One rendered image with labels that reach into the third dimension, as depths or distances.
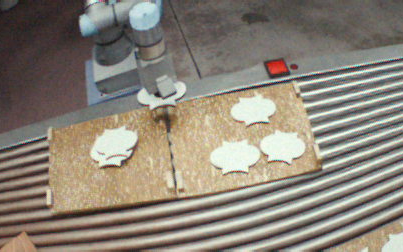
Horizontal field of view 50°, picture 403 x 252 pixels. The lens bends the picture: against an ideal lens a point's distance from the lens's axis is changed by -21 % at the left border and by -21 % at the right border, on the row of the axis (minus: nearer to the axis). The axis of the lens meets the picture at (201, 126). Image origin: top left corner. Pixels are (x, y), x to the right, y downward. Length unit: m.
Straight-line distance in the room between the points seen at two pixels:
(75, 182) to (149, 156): 0.25
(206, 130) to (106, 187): 0.34
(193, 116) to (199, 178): 0.23
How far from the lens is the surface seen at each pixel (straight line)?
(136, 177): 1.48
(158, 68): 1.38
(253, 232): 1.34
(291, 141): 1.48
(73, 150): 1.61
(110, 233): 1.41
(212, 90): 1.69
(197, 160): 1.48
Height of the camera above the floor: 2.08
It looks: 47 degrees down
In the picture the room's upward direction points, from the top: 11 degrees counter-clockwise
